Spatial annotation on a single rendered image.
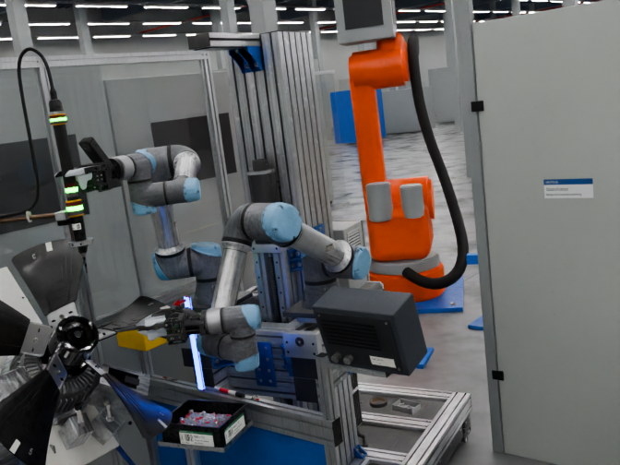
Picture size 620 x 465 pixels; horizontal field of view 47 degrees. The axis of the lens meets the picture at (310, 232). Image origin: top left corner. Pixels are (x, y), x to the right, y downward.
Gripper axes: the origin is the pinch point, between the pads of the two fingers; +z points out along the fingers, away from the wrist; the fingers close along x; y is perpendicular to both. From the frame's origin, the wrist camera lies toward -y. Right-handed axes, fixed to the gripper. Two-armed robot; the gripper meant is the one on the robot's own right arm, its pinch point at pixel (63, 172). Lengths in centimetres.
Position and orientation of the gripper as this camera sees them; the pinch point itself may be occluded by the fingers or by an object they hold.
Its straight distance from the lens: 207.4
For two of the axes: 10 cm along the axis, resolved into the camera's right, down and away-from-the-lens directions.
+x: -8.8, 0.2, 4.8
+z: -4.6, 2.3, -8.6
